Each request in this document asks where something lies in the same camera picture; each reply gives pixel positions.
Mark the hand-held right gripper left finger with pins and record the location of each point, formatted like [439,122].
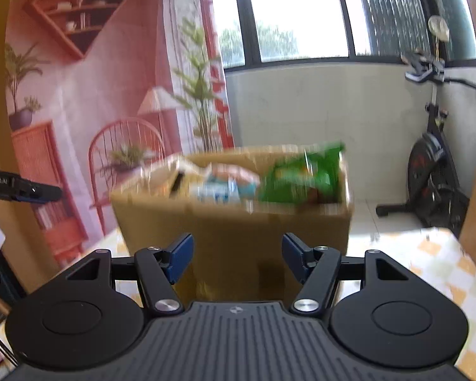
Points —
[181,256]

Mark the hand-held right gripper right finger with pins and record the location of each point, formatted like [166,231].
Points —
[292,256]

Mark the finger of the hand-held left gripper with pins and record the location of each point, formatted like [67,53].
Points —
[35,190]

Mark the brown cardboard box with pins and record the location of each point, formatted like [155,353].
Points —
[230,238]

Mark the green snack bag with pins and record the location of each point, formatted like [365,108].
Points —
[301,178]

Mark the checked flower tablecloth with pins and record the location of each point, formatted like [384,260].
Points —
[432,262]

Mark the black exercise bike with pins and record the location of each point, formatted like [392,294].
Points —
[432,174]

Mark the black framed window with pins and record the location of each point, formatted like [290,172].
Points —
[301,12]

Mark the pink room wall poster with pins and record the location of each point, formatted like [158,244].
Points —
[103,87]

